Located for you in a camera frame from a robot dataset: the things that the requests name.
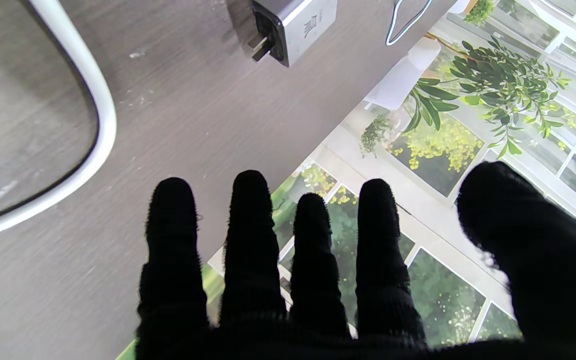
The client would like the light blue USB cable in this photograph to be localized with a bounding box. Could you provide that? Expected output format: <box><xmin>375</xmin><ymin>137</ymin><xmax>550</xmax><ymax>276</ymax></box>
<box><xmin>385</xmin><ymin>0</ymin><xmax>434</xmax><ymax>47</ymax></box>

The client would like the printed garden window backdrop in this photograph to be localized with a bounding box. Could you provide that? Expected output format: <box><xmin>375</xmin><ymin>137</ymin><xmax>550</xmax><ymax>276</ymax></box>
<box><xmin>115</xmin><ymin>0</ymin><xmax>576</xmax><ymax>360</ymax></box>

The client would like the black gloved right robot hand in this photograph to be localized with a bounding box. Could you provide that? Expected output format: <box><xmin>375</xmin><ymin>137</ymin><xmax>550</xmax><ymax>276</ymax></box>
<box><xmin>135</xmin><ymin>161</ymin><xmax>576</xmax><ymax>360</ymax></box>

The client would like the grey charger adapter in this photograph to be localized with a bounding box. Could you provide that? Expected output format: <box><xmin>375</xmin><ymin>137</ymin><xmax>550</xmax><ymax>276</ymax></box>
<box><xmin>247</xmin><ymin>0</ymin><xmax>339</xmax><ymax>68</ymax></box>

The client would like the white power cord with plug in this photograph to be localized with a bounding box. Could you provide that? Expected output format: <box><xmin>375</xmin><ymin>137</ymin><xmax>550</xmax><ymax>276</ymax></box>
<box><xmin>0</xmin><ymin>0</ymin><xmax>118</xmax><ymax>247</ymax></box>

